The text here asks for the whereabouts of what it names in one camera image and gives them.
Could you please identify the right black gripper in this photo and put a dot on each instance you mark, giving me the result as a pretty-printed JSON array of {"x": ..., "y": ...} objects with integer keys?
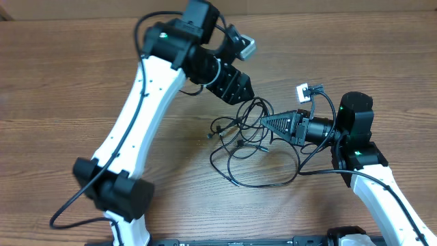
[{"x": 295, "y": 137}]

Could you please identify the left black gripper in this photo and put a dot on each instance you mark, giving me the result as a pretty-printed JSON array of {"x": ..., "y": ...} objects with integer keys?
[{"x": 242, "y": 80}]

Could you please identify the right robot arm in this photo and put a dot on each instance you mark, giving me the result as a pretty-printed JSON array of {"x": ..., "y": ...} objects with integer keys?
[{"x": 361, "y": 164}]

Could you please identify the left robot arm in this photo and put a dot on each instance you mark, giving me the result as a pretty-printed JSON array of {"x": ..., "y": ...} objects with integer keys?
[{"x": 170, "y": 54}]

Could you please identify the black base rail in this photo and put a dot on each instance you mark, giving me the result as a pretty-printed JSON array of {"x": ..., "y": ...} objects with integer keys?
[{"x": 295, "y": 241}]

